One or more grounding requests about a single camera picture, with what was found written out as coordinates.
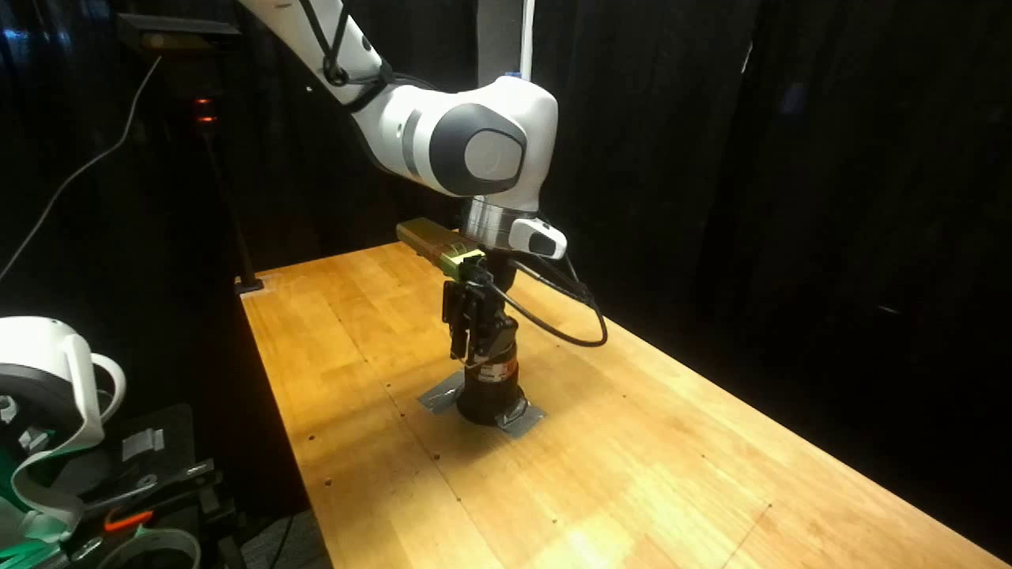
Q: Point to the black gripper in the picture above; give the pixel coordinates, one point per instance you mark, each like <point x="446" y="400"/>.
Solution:
<point x="487" y="303"/>

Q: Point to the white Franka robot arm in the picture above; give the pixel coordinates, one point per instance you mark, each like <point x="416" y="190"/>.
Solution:
<point x="461" y="138"/>

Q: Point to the dark jar with purple lid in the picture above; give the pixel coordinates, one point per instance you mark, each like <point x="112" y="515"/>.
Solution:
<point x="491" y="395"/>

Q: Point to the black equipment case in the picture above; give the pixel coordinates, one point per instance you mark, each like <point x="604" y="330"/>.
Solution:
<point x="160" y="476"/>

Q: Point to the white rounded plastic device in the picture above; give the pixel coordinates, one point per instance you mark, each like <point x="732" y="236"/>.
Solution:
<point x="47" y="383"/>

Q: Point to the black camera stand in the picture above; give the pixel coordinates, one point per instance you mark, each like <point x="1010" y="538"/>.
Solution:
<point x="225" y="202"/>

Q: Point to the white vertical post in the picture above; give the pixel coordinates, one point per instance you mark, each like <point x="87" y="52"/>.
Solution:
<point x="507" y="37"/>

